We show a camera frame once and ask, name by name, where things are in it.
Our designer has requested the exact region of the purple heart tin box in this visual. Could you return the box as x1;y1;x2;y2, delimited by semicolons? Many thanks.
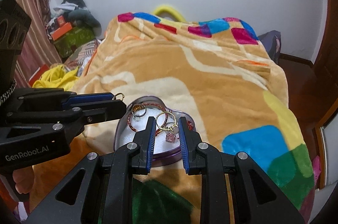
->
114;96;195;167

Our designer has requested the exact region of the person's left hand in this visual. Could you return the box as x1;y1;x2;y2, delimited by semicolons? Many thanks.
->
13;166;35;194

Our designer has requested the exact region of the green patterned cloth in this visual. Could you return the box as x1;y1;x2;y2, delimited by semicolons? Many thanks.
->
54;27;95;58

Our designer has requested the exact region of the yellow chair back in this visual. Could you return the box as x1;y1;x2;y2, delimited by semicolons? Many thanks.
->
152;4;186;23

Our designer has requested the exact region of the silver ring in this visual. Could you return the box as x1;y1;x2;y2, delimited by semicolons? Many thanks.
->
131;104;148;122

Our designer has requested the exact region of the grey purple bag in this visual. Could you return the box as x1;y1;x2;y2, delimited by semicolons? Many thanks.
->
258;30;281;64

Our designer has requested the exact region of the yellow cartoon bedsheet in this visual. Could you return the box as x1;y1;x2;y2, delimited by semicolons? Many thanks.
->
33;64;79;91

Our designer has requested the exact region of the gold ring with stone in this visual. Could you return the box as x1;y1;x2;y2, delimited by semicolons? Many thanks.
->
158;122;181;136

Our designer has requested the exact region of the striped pillow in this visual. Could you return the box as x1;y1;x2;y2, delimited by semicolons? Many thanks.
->
64;38;101;77

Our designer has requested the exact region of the brown wooden door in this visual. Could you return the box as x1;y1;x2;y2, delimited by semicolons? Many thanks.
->
313;0;337;121

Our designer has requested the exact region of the orange box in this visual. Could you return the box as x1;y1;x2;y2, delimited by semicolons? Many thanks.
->
51;23;73;41

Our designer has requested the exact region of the red string charm bracelet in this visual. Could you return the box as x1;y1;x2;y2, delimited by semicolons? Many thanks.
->
164;120;195;144

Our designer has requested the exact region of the double gold ring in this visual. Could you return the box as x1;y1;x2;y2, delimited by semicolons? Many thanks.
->
155;111;177;131

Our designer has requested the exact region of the pile of clothes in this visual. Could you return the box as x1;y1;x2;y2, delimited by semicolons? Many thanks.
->
46;0;102;36

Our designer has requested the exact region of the white wardrobe sliding door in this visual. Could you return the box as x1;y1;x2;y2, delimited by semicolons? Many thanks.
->
319;113;337;189

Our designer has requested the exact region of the striped brown curtain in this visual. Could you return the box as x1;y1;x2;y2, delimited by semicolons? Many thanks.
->
0;0;63;87

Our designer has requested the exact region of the colourful plush blanket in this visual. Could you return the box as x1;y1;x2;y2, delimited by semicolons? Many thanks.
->
29;12;316;224

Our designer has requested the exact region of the red gold braided bracelet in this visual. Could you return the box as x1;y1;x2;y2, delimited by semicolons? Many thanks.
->
127;101;170;135

